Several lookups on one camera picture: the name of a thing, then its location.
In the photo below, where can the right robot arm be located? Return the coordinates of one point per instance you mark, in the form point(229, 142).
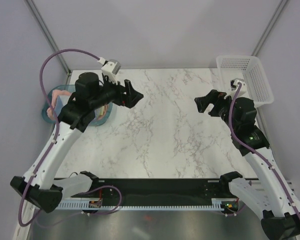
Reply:
point(278, 207)

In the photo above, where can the white perforated plastic basket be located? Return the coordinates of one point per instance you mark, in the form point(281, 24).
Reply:
point(249, 69)

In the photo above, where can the aluminium frame post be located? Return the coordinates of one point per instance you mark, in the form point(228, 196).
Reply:
point(47, 34)
point(270, 26)

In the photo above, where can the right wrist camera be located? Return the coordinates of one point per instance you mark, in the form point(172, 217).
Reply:
point(238, 88)

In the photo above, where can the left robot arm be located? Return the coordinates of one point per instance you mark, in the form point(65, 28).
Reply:
point(38, 185)

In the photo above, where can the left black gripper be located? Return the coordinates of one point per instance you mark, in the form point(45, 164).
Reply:
point(132, 97)

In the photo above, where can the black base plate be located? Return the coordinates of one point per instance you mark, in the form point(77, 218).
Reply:
point(166, 191)

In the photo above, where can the green yellow towel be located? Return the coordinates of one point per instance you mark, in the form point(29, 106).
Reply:
point(99, 112)

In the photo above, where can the left aluminium frame post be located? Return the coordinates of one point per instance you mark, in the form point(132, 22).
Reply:
point(47, 34)

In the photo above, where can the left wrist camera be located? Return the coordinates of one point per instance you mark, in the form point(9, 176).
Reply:
point(110, 69)

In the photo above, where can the blue patterned towel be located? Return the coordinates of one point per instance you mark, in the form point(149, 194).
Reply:
point(61, 101)

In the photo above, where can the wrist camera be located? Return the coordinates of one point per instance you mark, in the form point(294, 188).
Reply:
point(238, 88)
point(110, 69)

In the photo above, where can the white slotted cable duct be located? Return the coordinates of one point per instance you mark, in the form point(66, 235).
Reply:
point(89, 206)

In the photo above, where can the pink towel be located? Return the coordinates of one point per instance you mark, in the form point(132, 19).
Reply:
point(57, 92)

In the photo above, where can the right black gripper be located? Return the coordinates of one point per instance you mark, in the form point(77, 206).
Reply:
point(214, 97)

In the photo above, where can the right aluminium frame post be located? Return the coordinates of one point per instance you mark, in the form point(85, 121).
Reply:
point(270, 26)

